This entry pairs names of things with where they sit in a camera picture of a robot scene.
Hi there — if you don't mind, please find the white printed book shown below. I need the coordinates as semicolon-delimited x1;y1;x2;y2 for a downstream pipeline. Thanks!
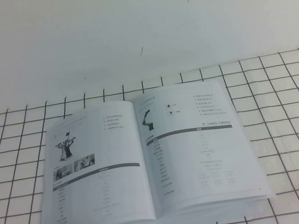
15;70;280;224

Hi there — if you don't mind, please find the white black-grid tablecloth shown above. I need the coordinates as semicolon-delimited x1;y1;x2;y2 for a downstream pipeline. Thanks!
0;47;299;224

